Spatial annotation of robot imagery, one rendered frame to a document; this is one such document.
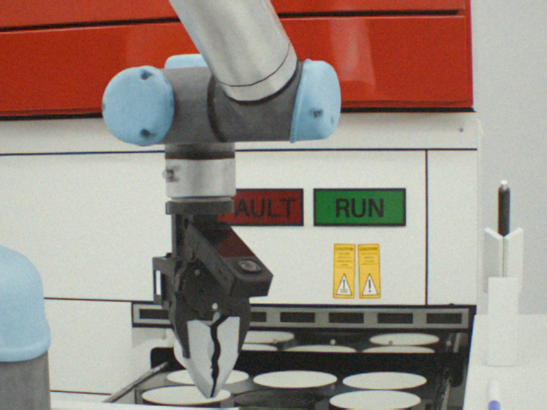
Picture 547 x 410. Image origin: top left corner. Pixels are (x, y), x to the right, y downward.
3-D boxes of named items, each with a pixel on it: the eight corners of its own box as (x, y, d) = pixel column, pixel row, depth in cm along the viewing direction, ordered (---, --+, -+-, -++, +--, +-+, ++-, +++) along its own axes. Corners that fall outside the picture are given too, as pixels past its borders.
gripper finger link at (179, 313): (208, 354, 123) (206, 273, 122) (215, 356, 121) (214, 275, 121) (168, 357, 120) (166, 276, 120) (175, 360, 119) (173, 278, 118)
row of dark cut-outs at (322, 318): (135, 322, 151) (134, 303, 151) (467, 327, 143) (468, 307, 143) (133, 322, 151) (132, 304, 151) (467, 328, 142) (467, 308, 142)
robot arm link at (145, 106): (197, 60, 104) (245, 67, 115) (93, 67, 109) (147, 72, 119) (198, 145, 105) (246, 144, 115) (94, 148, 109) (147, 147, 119)
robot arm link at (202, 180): (248, 159, 121) (178, 161, 117) (249, 202, 121) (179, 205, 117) (215, 159, 127) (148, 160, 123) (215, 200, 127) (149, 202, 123)
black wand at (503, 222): (511, 186, 103) (511, 178, 104) (497, 185, 103) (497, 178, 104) (508, 339, 115) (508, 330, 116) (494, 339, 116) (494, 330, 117)
